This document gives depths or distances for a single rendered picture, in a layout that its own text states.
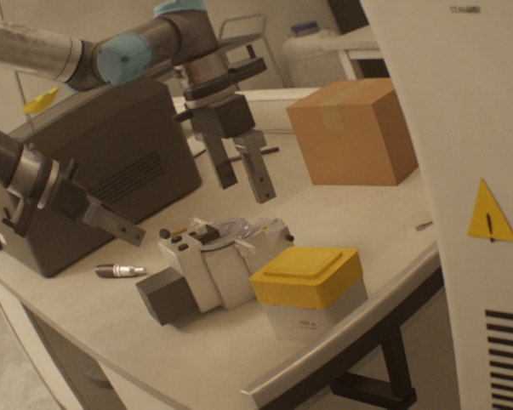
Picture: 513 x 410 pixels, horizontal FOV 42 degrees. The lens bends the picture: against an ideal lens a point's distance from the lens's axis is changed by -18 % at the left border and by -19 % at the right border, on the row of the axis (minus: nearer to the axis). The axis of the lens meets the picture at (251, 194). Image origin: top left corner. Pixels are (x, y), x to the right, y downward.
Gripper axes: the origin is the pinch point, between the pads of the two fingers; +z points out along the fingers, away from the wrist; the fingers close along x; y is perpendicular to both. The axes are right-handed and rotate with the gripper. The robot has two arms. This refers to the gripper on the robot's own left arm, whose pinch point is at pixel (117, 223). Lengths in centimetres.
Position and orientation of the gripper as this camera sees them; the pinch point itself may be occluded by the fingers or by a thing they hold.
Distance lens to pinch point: 114.6
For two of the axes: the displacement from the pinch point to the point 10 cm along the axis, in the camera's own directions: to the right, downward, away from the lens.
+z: 8.0, 4.1, 4.4
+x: -4.1, -1.6, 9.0
